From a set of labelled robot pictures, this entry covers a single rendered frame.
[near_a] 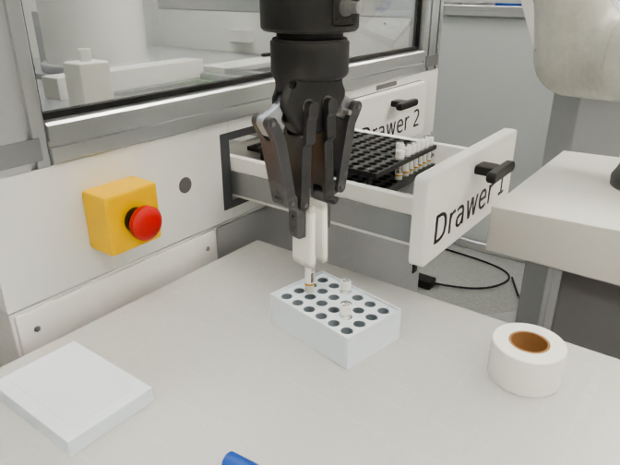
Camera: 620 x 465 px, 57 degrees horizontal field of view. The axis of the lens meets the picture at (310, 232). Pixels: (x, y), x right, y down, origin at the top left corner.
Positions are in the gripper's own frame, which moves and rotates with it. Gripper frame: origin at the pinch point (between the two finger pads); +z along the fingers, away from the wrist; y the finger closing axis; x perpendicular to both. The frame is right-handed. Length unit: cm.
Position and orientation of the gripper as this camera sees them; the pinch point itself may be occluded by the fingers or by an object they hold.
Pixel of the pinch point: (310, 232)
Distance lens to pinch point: 61.5
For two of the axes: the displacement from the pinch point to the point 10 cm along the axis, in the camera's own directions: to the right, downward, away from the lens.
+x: -6.8, -2.9, 6.7
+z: 0.0, 9.1, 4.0
